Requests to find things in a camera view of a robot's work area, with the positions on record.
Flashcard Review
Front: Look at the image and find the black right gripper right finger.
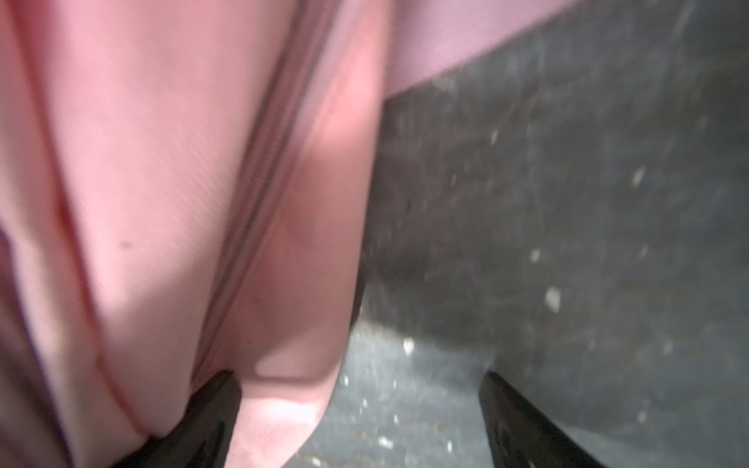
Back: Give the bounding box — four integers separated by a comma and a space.
479, 370, 604, 468

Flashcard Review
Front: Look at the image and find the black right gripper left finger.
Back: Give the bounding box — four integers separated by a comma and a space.
116, 370, 242, 468

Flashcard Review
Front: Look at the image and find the pink school backpack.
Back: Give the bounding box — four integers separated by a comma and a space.
1, 1, 564, 467

